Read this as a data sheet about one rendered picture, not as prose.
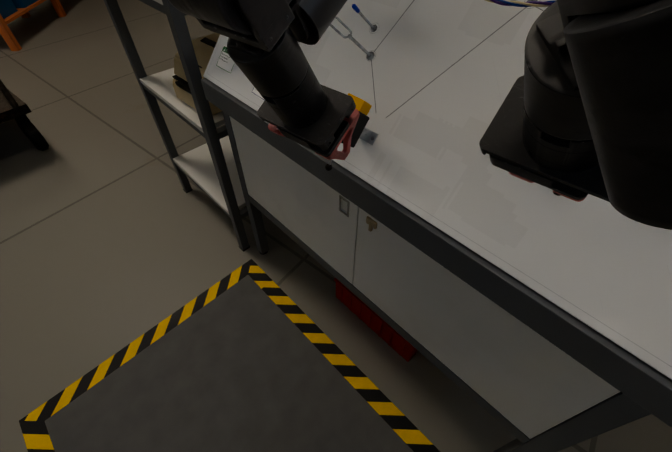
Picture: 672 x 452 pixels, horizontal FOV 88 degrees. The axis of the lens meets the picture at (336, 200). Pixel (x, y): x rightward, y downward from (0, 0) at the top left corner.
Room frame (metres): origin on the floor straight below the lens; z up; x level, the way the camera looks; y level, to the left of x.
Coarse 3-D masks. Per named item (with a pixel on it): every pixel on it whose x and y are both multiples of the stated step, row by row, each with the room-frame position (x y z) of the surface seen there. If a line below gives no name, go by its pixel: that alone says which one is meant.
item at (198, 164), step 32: (160, 0) 1.00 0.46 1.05; (128, 32) 1.38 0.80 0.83; (192, 64) 0.98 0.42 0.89; (160, 96) 1.22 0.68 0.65; (192, 96) 0.99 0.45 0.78; (160, 128) 1.36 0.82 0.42; (224, 128) 1.03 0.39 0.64; (192, 160) 1.34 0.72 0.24; (224, 160) 0.99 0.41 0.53; (224, 192) 0.98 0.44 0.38
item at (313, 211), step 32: (256, 160) 0.86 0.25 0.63; (288, 160) 0.74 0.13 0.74; (256, 192) 0.89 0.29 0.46; (288, 192) 0.75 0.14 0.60; (320, 192) 0.65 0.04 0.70; (288, 224) 0.77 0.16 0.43; (320, 224) 0.65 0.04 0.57; (352, 224) 0.56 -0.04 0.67; (320, 256) 0.65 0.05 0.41; (352, 256) 0.56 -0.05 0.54
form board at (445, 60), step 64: (384, 0) 0.77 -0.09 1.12; (448, 0) 0.69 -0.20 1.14; (512, 0) 0.63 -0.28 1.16; (320, 64) 0.75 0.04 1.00; (384, 64) 0.67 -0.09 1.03; (448, 64) 0.60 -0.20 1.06; (512, 64) 0.55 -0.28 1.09; (384, 128) 0.57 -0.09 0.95; (448, 128) 0.51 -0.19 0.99; (384, 192) 0.47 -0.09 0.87; (448, 192) 0.43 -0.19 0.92; (512, 192) 0.39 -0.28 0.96; (512, 256) 0.31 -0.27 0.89; (576, 256) 0.29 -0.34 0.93; (640, 256) 0.27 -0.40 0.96; (640, 320) 0.21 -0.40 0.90
